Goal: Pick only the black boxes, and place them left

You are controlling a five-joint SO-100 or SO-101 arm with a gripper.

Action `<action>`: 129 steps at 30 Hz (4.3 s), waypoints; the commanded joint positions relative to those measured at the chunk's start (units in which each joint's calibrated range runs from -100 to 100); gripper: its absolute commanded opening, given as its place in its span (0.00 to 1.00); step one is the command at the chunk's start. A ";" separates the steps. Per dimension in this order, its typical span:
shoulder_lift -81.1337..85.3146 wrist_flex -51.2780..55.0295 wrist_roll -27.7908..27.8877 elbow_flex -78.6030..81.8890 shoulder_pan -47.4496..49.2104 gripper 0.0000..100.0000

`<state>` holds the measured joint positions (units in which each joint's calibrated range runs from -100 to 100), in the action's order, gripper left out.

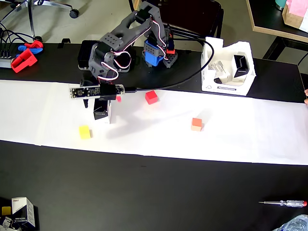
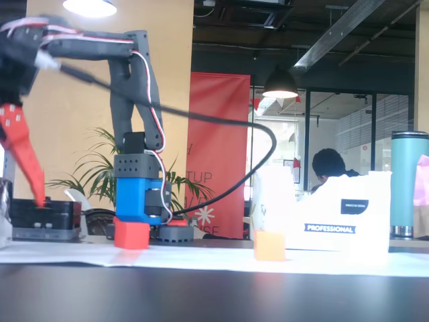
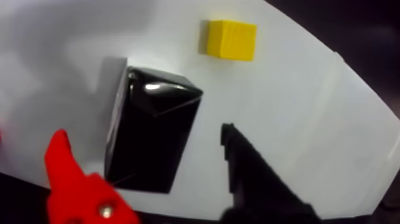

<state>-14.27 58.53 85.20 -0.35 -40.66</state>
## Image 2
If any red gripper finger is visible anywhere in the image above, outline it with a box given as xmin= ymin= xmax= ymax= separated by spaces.
xmin=0 ymin=101 xmax=46 ymax=207

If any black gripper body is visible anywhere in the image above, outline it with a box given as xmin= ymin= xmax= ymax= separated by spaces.
xmin=0 ymin=28 xmax=43 ymax=107

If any white cardboard display box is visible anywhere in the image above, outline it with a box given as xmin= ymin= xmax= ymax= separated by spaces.
xmin=249 ymin=166 xmax=393 ymax=264

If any grey robot arm blue base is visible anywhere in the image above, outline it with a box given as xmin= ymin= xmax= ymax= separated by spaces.
xmin=0 ymin=15 xmax=196 ymax=245

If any black usb cable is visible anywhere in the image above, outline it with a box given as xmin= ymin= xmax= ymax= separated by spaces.
xmin=59 ymin=64 xmax=278 ymax=216

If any pink paper bag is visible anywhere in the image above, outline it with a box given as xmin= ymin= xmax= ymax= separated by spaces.
xmin=412 ymin=154 xmax=429 ymax=209

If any teal insulated tumbler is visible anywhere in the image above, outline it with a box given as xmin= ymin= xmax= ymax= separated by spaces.
xmin=389 ymin=130 xmax=429 ymax=239

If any white pendant lamp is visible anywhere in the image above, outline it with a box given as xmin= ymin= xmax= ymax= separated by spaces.
xmin=62 ymin=0 xmax=118 ymax=19

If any red standing banner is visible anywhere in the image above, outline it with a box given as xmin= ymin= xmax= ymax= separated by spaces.
xmin=185 ymin=71 xmax=251 ymax=239

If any orange cube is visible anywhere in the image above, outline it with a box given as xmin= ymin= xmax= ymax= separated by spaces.
xmin=253 ymin=229 xmax=286 ymax=262

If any black hard case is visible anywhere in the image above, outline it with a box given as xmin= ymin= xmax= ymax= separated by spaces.
xmin=9 ymin=197 xmax=83 ymax=241

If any brown cardboard box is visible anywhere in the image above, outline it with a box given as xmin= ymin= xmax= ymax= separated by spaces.
xmin=412 ymin=205 xmax=429 ymax=239

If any seated dark haired person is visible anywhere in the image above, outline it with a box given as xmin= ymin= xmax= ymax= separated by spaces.
xmin=311 ymin=148 xmax=367 ymax=194

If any green potted palm plant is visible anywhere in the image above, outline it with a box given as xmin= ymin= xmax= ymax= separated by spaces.
xmin=46 ymin=126 xmax=215 ymax=217

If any red cube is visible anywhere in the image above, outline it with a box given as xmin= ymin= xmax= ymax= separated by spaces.
xmin=113 ymin=215 xmax=151 ymax=250

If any long white paper sheet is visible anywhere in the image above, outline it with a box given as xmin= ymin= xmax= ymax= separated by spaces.
xmin=0 ymin=240 xmax=429 ymax=278

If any black pendant lamp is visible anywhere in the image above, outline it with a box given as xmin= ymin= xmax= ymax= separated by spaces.
xmin=261 ymin=64 xmax=299 ymax=99

